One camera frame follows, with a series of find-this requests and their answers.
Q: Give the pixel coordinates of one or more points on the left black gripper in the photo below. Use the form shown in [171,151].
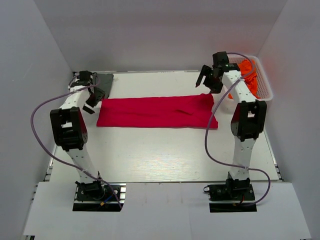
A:
[99,94]

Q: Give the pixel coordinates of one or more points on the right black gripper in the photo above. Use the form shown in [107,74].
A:
[215,88]

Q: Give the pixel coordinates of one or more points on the red t shirt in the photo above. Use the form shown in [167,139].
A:
[191,111]

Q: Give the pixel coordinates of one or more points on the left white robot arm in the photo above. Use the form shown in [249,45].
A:
[68,124]

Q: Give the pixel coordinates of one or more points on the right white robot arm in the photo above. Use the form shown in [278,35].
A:
[248,118]

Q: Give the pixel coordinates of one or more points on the folded grey t shirt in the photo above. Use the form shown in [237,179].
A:
[105,84]

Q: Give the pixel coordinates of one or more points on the orange t shirt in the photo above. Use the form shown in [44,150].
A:
[248,70]

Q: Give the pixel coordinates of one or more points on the white plastic basket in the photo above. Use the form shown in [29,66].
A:
[264,91]

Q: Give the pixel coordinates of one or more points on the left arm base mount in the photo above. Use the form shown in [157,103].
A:
[90,197]

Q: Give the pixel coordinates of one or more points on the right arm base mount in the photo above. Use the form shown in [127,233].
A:
[236,201]

